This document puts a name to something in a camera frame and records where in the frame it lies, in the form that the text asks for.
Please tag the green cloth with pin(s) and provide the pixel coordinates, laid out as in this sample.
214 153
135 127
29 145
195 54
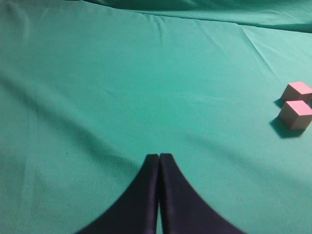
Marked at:
89 88

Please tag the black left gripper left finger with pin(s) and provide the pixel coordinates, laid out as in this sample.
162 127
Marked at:
135 211

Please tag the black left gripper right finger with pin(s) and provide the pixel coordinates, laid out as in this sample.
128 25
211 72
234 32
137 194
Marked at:
182 210

